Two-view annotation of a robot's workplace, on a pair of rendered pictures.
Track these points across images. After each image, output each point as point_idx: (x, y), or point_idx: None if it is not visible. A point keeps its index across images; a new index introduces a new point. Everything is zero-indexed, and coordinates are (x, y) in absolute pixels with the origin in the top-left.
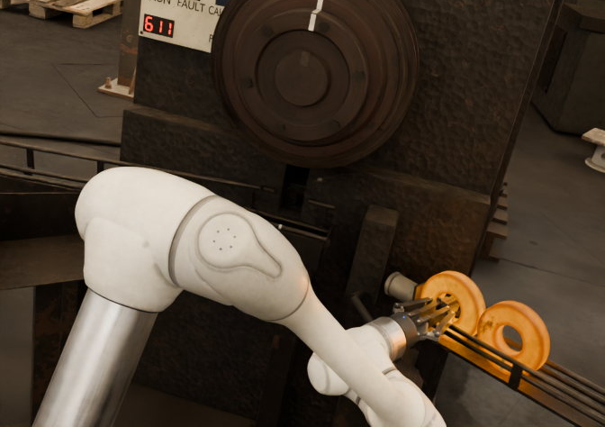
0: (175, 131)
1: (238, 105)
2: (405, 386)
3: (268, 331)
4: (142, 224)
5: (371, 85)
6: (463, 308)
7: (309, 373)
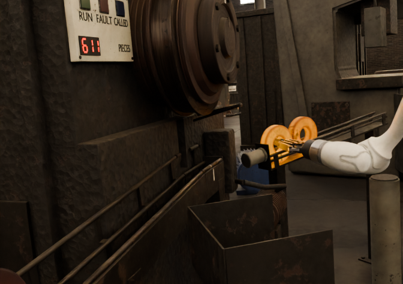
0: (131, 143)
1: (193, 79)
2: (372, 137)
3: (194, 272)
4: None
5: None
6: (285, 138)
7: (361, 165)
